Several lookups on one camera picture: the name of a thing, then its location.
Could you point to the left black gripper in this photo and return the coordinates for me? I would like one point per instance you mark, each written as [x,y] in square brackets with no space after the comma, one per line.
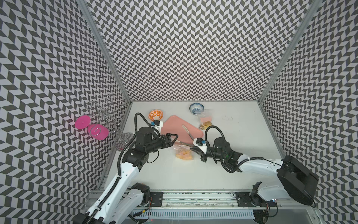
[168,137]

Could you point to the pink plastic tray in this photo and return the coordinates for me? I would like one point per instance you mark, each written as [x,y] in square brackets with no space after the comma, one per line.
[173,125]

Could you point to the orange patterned small bowl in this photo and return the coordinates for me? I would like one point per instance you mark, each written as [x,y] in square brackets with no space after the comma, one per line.
[155,115]

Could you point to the pink round disc upper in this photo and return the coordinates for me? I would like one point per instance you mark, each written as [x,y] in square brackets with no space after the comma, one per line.
[82,122]

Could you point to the metal base rail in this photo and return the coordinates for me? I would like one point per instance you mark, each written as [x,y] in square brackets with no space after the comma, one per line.
[214,204]

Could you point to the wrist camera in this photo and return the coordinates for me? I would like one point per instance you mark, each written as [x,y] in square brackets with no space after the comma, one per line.
[157,125]
[201,145]

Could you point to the metal tongs white tips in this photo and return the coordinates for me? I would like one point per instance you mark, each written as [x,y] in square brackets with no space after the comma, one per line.
[185,137]

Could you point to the wire spiral stand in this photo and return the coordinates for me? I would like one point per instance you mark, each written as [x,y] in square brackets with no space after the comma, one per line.
[108,116]

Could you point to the pink round disc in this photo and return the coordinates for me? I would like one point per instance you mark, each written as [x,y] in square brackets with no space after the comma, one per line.
[82,122]
[98,131]

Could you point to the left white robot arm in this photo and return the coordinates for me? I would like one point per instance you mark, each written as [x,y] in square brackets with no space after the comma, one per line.
[111,208]

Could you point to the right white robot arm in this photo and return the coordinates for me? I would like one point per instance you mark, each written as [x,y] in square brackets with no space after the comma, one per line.
[287,178]

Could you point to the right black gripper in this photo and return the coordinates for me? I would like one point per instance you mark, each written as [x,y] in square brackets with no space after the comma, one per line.
[203,157]

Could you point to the pink round disc lower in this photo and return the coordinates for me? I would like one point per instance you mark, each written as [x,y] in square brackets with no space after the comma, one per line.
[98,131]

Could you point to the clear resealable bag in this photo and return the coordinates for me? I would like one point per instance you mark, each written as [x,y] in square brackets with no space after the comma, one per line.
[205,119]
[175,147]

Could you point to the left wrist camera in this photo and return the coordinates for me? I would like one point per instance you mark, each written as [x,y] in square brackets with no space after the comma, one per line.
[157,125]

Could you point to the blue patterned small bowl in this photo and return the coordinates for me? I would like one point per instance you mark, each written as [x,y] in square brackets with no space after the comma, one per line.
[196,108]

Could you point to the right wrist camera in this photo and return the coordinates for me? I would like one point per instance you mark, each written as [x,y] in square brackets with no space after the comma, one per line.
[201,145]

